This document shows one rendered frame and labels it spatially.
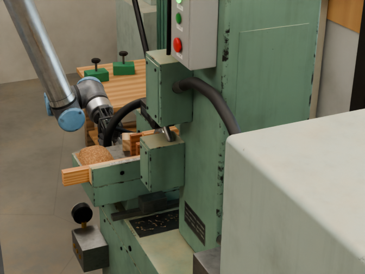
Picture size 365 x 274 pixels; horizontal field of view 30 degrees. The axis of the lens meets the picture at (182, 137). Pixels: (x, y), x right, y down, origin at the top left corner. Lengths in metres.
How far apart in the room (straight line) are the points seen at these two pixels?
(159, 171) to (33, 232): 1.70
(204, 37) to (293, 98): 0.25
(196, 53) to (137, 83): 2.08
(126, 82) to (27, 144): 0.87
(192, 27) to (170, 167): 0.42
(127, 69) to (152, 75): 2.02
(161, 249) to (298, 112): 0.50
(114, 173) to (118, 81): 1.69
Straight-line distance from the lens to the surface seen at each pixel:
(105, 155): 1.87
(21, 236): 3.24
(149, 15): 3.98
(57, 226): 3.28
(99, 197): 1.81
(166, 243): 1.74
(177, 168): 1.63
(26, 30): 2.19
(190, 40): 1.34
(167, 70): 1.47
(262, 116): 1.45
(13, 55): 4.91
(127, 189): 1.82
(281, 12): 1.39
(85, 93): 2.45
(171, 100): 1.50
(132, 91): 3.33
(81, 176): 1.80
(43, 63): 2.23
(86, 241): 2.08
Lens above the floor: 1.81
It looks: 26 degrees down
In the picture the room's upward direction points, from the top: 1 degrees clockwise
